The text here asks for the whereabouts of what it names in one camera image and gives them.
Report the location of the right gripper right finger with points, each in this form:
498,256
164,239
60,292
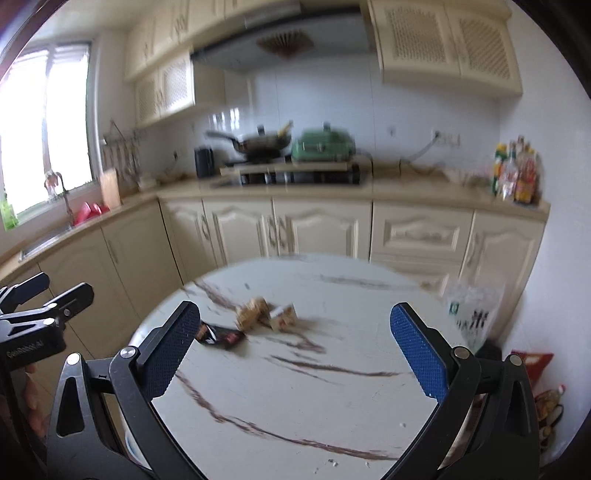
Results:
484,425

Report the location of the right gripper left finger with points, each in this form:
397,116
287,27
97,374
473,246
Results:
82,442

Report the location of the dark brown wrapper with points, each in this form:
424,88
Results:
217,336

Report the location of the green juice carton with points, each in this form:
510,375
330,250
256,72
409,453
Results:
283,318

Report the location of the steel kitchen sink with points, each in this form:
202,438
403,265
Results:
44,242

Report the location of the kitchen window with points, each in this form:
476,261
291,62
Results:
44,123

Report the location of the person left hand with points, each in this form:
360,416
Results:
35,417

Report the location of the red bag on floor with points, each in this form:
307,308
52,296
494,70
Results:
535,363

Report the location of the green dish soap bottle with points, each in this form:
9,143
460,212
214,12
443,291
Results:
8,216

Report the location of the cream lower cabinets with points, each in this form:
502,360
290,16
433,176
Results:
138,254

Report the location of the cream cabinets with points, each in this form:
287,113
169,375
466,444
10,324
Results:
138,254
177,53

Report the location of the clear plastic bag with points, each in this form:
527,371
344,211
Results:
473,309

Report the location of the red plastic basin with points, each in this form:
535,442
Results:
88,212

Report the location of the chrome sink faucet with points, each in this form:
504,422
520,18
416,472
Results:
55,188

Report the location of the wooden cutting board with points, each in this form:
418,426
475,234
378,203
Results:
110,189

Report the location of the round white marble table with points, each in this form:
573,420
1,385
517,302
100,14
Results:
333,398

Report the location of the hanging utensil rack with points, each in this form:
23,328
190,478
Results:
120,152

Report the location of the black electric kettle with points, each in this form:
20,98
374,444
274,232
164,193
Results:
204,162

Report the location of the condiment bottles cluster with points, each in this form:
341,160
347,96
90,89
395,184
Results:
517,173

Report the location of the black wok with lid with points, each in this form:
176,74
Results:
256,144

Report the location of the black gas stove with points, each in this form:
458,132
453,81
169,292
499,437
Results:
284,174

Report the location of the green electric cooker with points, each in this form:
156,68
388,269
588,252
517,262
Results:
324,144

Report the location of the cream upper cabinets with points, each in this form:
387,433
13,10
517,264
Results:
177,53

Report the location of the black range hood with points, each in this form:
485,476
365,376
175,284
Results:
312,34

